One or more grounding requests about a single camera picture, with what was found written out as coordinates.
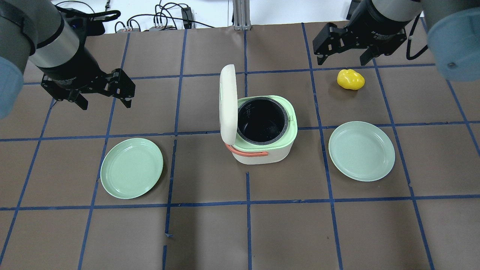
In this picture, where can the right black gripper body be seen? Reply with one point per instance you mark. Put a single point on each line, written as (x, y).
(386, 23)

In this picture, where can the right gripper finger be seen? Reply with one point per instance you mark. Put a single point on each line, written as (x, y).
(369, 54)
(322, 58)

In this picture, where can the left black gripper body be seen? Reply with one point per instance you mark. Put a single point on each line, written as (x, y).
(78, 66)

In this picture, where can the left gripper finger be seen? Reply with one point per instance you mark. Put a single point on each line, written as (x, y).
(80, 100)
(127, 102)

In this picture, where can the white rice cooker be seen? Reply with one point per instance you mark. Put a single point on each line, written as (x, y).
(256, 130)

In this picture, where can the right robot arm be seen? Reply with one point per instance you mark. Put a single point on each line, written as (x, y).
(453, 28)

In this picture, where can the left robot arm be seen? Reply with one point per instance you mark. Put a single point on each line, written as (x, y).
(53, 39)

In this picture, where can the green plate near left arm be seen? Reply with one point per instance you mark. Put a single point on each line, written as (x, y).
(131, 168)

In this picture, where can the green plate near right arm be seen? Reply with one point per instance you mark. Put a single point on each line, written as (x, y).
(361, 151)

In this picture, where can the black power adapter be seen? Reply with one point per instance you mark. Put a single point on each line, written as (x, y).
(187, 17)

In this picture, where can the aluminium frame post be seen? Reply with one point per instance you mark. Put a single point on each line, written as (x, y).
(241, 15)

